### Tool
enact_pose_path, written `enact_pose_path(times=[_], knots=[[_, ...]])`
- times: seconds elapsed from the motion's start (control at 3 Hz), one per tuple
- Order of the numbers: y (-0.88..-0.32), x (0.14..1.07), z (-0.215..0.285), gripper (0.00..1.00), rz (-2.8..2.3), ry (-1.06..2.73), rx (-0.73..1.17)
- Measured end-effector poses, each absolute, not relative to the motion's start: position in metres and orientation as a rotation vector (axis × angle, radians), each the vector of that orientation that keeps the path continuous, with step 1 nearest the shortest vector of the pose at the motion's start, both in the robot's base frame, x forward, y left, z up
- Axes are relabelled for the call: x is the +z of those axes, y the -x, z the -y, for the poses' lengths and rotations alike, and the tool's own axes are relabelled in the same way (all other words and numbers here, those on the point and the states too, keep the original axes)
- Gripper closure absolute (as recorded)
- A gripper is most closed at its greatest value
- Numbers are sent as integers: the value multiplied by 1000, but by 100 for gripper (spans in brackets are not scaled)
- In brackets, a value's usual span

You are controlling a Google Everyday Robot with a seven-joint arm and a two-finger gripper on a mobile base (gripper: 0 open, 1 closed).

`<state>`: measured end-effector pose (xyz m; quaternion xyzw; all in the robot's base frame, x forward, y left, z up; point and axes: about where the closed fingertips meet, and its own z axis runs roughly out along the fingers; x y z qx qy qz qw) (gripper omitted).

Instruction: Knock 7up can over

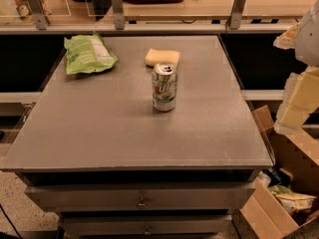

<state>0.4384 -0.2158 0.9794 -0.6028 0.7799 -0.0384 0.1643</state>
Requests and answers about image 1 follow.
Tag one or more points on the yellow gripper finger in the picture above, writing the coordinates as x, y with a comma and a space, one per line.
300, 100
287, 39

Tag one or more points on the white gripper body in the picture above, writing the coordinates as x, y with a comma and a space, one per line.
308, 39

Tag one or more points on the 7up soda can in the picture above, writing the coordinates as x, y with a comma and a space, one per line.
164, 81

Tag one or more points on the cardboard box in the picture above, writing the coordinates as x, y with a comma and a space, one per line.
296, 166

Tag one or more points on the snack packet in box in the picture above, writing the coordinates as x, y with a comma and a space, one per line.
291, 201

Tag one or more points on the yellow sponge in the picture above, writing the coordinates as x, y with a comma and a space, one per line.
154, 57

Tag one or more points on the lower metal drawer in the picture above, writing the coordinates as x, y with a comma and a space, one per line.
145, 225

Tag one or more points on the metal drawer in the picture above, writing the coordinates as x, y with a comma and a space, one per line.
145, 225
150, 196

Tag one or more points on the upper metal drawer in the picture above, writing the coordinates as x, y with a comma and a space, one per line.
150, 196

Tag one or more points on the green chip bag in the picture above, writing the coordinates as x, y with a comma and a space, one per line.
88, 54

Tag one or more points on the colourful package behind glass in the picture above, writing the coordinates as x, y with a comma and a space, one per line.
15, 12

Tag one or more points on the right metal bracket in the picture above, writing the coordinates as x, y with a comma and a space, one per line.
235, 17

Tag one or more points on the metal bracket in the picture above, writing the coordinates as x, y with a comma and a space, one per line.
118, 12
235, 17
40, 19

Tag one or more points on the middle metal bracket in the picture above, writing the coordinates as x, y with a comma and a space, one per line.
118, 12

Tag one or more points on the left metal bracket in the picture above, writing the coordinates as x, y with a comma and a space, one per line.
40, 19

